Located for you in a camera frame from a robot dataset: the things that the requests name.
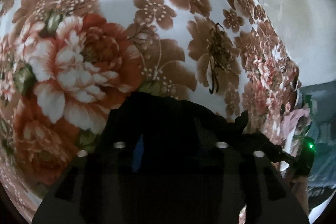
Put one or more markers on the person's right forearm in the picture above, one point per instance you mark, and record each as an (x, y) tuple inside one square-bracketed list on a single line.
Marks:
[(298, 192)]

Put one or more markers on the pink cloth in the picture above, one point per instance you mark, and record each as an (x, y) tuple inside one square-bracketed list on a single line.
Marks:
[(296, 116)]

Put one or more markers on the floral bed blanket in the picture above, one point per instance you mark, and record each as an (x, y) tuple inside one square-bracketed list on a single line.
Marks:
[(118, 43)]

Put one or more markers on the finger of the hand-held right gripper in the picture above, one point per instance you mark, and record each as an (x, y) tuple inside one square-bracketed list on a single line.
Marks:
[(284, 158)]

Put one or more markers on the blue and black hooded jacket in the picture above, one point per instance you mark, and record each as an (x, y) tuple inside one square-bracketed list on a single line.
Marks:
[(183, 119)]

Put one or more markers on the blue mosquito net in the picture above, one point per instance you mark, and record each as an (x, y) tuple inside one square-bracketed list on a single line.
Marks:
[(323, 134)]

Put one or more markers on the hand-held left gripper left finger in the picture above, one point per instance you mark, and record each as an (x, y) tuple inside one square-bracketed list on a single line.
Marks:
[(137, 157)]

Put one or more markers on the black thread tangle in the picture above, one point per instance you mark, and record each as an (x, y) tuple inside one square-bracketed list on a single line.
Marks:
[(216, 56)]

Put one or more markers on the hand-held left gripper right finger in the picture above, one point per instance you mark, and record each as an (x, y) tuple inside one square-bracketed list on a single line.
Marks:
[(231, 161)]

